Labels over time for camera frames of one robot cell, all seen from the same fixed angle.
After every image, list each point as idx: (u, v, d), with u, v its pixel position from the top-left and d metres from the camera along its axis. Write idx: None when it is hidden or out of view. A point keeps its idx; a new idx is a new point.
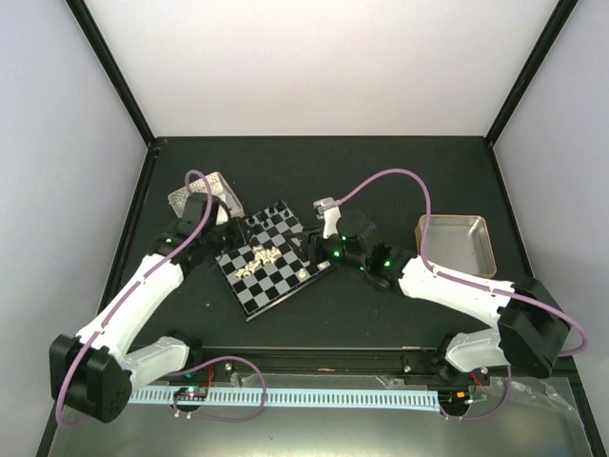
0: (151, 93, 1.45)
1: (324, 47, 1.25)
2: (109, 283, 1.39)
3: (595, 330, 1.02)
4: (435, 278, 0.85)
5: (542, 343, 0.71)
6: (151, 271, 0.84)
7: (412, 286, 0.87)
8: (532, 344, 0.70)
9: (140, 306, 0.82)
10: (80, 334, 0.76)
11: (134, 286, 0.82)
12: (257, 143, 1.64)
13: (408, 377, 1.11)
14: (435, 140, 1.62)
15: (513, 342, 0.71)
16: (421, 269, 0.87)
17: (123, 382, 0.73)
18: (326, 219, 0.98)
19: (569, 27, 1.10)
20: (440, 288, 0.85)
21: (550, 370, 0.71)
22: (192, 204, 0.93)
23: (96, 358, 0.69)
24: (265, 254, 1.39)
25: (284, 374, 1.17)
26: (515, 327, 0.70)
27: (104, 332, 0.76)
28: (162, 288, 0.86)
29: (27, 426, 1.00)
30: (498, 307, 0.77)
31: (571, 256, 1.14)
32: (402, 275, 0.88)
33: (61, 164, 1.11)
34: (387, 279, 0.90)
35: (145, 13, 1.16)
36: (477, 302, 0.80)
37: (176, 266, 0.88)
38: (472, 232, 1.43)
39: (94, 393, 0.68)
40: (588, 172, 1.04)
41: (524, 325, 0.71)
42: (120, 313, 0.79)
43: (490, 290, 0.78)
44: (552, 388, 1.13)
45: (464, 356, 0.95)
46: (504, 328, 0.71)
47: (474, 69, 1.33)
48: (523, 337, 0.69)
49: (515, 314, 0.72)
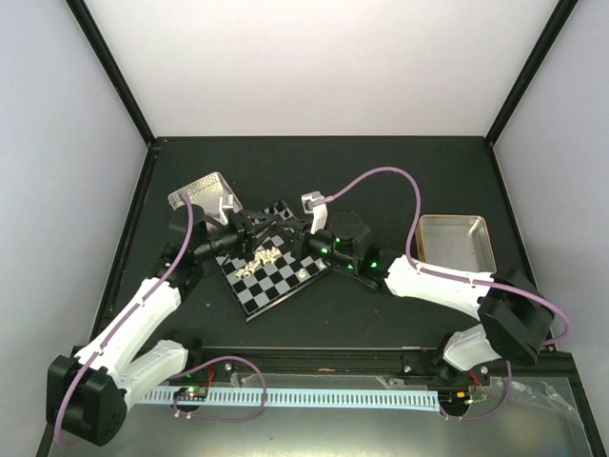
0: (151, 93, 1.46)
1: (324, 46, 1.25)
2: (109, 285, 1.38)
3: (597, 331, 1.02)
4: (418, 274, 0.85)
5: (526, 331, 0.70)
6: (149, 293, 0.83)
7: (397, 283, 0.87)
8: (515, 332, 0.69)
9: (139, 327, 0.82)
10: (79, 355, 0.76)
11: (133, 307, 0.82)
12: (257, 143, 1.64)
13: (408, 377, 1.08)
14: (435, 140, 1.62)
15: (494, 329, 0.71)
16: (404, 268, 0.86)
17: (119, 404, 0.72)
18: (316, 217, 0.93)
19: (569, 28, 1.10)
20: (424, 286, 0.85)
21: (533, 356, 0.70)
22: (176, 225, 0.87)
23: (95, 378, 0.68)
24: (265, 254, 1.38)
25: (284, 374, 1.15)
26: (494, 316, 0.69)
27: (103, 353, 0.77)
28: (161, 309, 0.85)
29: (28, 426, 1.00)
30: (478, 296, 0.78)
31: (571, 257, 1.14)
32: (386, 275, 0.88)
33: (62, 164, 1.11)
34: (376, 280, 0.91)
35: (145, 14, 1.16)
36: (460, 293, 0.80)
37: (174, 288, 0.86)
38: (472, 232, 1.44)
39: (90, 415, 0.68)
40: (589, 172, 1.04)
41: (504, 312, 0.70)
42: (119, 335, 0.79)
43: (470, 282, 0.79)
44: (551, 388, 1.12)
45: (461, 353, 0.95)
46: (484, 316, 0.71)
47: (474, 70, 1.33)
48: (503, 324, 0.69)
49: (495, 301, 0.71)
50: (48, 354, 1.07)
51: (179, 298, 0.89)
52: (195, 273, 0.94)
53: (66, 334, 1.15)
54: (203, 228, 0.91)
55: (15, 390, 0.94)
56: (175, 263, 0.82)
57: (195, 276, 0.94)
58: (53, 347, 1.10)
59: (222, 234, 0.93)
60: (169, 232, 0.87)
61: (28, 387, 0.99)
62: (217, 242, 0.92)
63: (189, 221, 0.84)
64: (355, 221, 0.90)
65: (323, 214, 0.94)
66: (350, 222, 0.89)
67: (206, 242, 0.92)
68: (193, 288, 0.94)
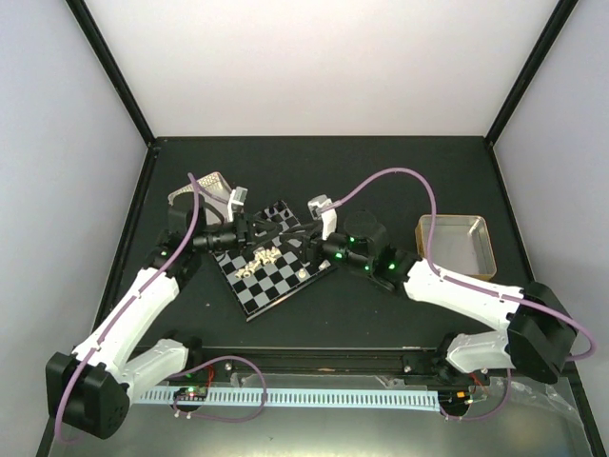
0: (151, 93, 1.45)
1: (324, 46, 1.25)
2: (109, 283, 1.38)
3: (596, 330, 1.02)
4: (442, 282, 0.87)
5: (554, 350, 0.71)
6: (147, 285, 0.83)
7: (417, 288, 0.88)
8: (543, 352, 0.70)
9: (135, 320, 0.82)
10: (76, 352, 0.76)
11: (130, 300, 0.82)
12: (257, 143, 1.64)
13: (408, 377, 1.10)
14: (435, 140, 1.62)
15: (523, 348, 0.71)
16: (427, 274, 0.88)
17: (120, 398, 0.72)
18: (325, 221, 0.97)
19: (569, 28, 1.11)
20: (446, 293, 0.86)
21: (558, 376, 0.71)
22: (176, 211, 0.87)
23: (94, 375, 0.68)
24: (265, 254, 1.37)
25: (284, 374, 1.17)
26: (524, 335, 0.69)
27: (100, 348, 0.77)
28: (159, 301, 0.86)
29: (27, 427, 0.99)
30: (506, 312, 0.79)
31: (571, 256, 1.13)
32: (405, 279, 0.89)
33: (62, 163, 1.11)
34: (392, 282, 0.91)
35: (144, 13, 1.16)
36: (485, 307, 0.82)
37: (170, 279, 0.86)
38: (472, 232, 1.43)
39: (91, 410, 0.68)
40: (589, 171, 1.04)
41: (533, 330, 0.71)
42: (116, 329, 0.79)
43: (499, 296, 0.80)
44: (551, 388, 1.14)
45: (466, 356, 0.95)
46: (514, 334, 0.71)
47: (473, 70, 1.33)
48: (534, 344, 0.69)
49: (523, 320, 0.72)
50: (48, 353, 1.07)
51: (177, 288, 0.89)
52: (192, 264, 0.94)
53: (65, 333, 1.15)
54: (203, 215, 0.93)
55: (15, 389, 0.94)
56: (175, 254, 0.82)
57: (192, 266, 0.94)
58: (52, 347, 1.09)
59: (221, 231, 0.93)
60: (170, 217, 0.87)
61: (28, 387, 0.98)
62: (212, 238, 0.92)
63: (196, 210, 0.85)
64: (370, 219, 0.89)
65: (332, 218, 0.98)
66: (365, 221, 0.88)
67: (203, 234, 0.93)
68: (190, 278, 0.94)
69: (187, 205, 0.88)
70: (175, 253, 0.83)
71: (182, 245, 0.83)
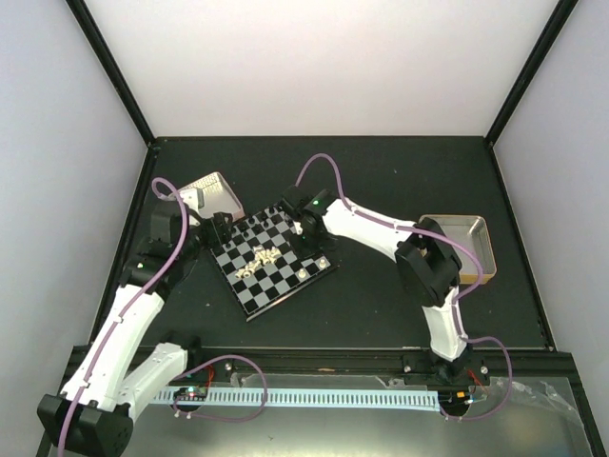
0: (152, 93, 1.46)
1: (322, 46, 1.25)
2: (109, 282, 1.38)
3: (598, 330, 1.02)
4: (352, 216, 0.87)
5: (435, 276, 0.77)
6: (127, 308, 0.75)
7: (333, 222, 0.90)
8: (423, 276, 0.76)
9: (123, 347, 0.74)
10: (66, 390, 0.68)
11: (112, 328, 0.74)
12: (256, 143, 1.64)
13: (408, 377, 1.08)
14: (435, 140, 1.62)
15: (407, 270, 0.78)
16: (341, 208, 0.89)
17: (122, 422, 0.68)
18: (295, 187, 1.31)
19: (569, 27, 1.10)
20: (357, 227, 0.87)
21: (435, 298, 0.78)
22: (160, 216, 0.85)
23: (87, 413, 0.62)
24: (265, 254, 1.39)
25: (283, 374, 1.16)
26: (407, 258, 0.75)
27: (89, 385, 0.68)
28: (144, 320, 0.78)
29: (28, 427, 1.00)
30: (399, 241, 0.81)
31: (571, 256, 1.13)
32: (324, 214, 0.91)
33: (63, 165, 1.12)
34: (314, 217, 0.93)
35: (143, 13, 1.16)
36: (383, 238, 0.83)
37: (153, 292, 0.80)
38: (472, 232, 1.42)
39: (94, 445, 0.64)
40: (590, 172, 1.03)
41: (417, 257, 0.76)
42: (105, 360, 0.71)
43: (395, 228, 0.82)
44: (552, 388, 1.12)
45: (439, 339, 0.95)
46: (400, 258, 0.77)
47: (473, 69, 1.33)
48: (413, 267, 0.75)
49: (411, 247, 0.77)
50: (48, 353, 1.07)
51: (161, 299, 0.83)
52: (174, 270, 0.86)
53: (66, 334, 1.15)
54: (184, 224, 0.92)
55: (16, 390, 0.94)
56: (166, 267, 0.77)
57: (175, 274, 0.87)
58: (52, 347, 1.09)
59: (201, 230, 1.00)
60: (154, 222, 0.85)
61: (29, 387, 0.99)
62: (195, 238, 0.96)
63: (182, 215, 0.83)
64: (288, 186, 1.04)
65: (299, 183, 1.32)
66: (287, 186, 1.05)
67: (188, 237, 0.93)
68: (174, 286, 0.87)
69: (170, 208, 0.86)
70: (166, 266, 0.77)
71: (173, 254, 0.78)
